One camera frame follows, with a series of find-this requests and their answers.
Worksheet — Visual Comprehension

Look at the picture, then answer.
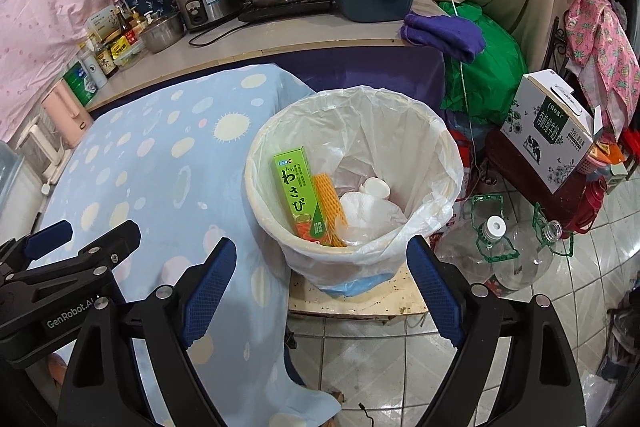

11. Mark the pink electric kettle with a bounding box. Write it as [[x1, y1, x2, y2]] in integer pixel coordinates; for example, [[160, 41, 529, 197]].
[[41, 82, 95, 145]]

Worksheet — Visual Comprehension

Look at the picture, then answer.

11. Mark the purple towel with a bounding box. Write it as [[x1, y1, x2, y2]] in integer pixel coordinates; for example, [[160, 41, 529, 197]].
[[402, 13, 487, 64]]

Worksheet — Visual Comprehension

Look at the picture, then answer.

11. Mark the trash bin with white liner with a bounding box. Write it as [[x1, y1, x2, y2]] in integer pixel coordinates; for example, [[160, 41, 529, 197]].
[[244, 85, 463, 298]]

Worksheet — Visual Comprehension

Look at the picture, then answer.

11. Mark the dark white-labelled sauce bottle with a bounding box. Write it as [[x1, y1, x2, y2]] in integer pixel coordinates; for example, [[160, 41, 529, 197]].
[[92, 42, 120, 78]]

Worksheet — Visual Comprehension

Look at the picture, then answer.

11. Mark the red jug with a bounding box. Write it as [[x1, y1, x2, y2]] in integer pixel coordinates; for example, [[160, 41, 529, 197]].
[[560, 179, 608, 235]]

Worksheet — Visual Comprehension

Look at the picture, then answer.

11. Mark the dark red stool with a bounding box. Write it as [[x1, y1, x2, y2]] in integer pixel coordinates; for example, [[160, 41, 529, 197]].
[[485, 127, 576, 218]]

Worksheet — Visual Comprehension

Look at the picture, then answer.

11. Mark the white milk carton box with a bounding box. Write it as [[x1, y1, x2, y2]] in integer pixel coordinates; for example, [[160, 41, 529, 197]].
[[500, 69, 606, 195]]

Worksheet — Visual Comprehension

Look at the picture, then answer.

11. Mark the clear food container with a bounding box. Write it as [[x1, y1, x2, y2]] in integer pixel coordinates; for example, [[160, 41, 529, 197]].
[[109, 34, 147, 68]]

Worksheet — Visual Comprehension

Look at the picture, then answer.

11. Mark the pink pineapple print garment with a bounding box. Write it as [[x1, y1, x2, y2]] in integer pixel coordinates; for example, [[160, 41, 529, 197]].
[[565, 0, 640, 138]]

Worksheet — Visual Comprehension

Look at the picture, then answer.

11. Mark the green plastic bag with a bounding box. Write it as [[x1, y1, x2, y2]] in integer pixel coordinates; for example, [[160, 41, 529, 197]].
[[439, 2, 528, 125]]

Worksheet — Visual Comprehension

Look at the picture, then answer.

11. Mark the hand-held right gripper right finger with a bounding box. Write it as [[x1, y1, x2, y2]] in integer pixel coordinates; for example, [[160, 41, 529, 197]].
[[406, 236, 588, 427]]

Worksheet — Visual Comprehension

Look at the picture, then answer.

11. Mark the black induction cooktop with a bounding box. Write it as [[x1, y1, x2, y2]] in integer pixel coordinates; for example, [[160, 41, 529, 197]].
[[237, 0, 335, 24]]

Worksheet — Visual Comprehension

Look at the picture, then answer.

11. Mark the orange foam fruit net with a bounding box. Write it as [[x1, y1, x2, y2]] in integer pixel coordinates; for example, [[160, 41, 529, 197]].
[[312, 173, 349, 249]]

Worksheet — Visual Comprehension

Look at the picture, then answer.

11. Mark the clear plastic lidded container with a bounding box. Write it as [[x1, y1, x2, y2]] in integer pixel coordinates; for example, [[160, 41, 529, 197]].
[[0, 139, 25, 208]]

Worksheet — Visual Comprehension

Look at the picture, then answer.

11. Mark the dark purple table cover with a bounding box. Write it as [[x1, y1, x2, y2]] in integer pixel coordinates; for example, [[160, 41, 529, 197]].
[[90, 42, 446, 108]]

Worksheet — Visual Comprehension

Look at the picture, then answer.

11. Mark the black charging cable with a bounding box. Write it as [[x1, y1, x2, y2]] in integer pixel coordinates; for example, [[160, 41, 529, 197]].
[[359, 402, 382, 427]]

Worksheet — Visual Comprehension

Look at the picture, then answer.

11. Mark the pink dotted cloth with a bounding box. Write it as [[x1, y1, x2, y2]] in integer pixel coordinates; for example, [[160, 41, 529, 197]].
[[0, 0, 131, 142]]

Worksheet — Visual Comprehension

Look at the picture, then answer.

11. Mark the white paper tissue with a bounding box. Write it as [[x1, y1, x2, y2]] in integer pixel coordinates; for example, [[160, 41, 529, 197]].
[[340, 189, 407, 238]]

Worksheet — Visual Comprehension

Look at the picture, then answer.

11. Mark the uncapped large clear bottle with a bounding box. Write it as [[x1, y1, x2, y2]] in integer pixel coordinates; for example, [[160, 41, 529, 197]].
[[492, 202, 576, 298]]

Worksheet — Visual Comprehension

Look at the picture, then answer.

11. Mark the light blue printed tablecloth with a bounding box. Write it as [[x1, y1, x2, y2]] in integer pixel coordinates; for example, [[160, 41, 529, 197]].
[[35, 64, 343, 427]]

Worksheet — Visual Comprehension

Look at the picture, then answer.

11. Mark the tall dark sauce bottle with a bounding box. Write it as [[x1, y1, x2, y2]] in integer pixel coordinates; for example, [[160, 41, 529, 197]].
[[117, 4, 138, 45]]

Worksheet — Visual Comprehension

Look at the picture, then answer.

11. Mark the black power cable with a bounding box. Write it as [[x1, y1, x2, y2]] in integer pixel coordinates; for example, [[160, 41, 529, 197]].
[[188, 19, 246, 46]]

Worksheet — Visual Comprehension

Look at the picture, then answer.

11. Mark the green cardboard box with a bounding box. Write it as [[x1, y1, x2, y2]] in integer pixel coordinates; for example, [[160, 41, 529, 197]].
[[272, 147, 328, 244]]

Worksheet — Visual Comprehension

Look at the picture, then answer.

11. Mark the green and white pack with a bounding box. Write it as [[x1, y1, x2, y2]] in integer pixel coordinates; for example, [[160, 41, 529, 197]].
[[62, 62, 98, 108]]

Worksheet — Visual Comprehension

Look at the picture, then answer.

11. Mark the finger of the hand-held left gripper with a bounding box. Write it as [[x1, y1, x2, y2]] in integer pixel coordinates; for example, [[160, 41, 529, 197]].
[[0, 220, 142, 308], [0, 220, 74, 270]]

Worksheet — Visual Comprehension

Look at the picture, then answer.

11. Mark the black iron rack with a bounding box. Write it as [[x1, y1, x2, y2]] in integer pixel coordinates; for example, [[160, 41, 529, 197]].
[[547, 29, 576, 72]]

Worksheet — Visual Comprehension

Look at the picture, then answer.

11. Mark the white-capped large clear bottle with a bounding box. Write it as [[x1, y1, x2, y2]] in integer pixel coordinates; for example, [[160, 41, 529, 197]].
[[435, 194, 521, 280]]

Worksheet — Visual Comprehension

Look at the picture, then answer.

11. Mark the white cardboard box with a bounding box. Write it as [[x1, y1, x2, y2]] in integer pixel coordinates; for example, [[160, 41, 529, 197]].
[[84, 5, 121, 40]]

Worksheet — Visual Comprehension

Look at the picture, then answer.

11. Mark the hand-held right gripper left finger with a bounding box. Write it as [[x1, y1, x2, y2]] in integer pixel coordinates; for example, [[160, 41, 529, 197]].
[[57, 237, 238, 427]]

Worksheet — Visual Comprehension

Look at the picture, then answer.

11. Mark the dark blue plastic basin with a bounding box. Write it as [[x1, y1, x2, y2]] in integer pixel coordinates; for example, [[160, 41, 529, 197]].
[[330, 0, 417, 24]]

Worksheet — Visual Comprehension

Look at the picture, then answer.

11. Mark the small steel lidded pot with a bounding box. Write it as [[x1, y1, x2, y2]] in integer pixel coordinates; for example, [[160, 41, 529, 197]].
[[140, 12, 185, 54]]

